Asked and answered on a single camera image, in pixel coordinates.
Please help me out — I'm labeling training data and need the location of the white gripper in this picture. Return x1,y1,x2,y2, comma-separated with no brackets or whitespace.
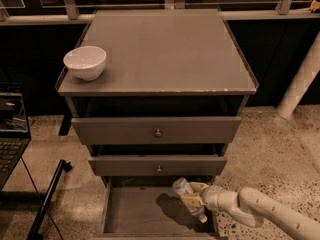
182,182,222,214

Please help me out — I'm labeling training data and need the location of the blue plastic bottle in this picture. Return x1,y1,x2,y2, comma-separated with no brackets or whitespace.
172,178,207,223

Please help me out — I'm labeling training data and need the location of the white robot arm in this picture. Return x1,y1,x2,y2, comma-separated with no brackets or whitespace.
181,182,320,240

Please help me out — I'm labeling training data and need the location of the bottom grey drawer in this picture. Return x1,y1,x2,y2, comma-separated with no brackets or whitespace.
92,176,228,240

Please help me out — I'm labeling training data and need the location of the grey drawer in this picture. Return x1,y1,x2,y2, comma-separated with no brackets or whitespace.
72,116,241,145
88,155,227,176
92,176,228,240

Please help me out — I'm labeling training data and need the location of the middle grey drawer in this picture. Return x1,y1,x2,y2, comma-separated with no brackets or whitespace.
88,155,227,176

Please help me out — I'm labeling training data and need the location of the grey drawer cabinet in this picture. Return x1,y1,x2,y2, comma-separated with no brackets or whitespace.
54,7,260,240

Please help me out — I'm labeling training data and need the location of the top grey drawer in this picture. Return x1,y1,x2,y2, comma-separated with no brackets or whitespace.
72,116,241,145

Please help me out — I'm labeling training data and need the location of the black stand leg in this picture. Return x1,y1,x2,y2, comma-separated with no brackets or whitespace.
27,160,72,240

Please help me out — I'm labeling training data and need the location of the white ceramic bowl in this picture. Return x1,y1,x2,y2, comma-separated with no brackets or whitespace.
63,46,107,81

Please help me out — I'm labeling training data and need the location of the white pillar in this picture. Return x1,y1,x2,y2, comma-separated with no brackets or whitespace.
277,32,320,118

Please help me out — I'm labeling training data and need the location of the black laptop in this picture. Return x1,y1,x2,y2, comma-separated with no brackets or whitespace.
0,83,31,190

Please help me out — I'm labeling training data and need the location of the metal window railing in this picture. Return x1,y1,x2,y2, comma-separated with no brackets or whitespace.
0,0,320,25

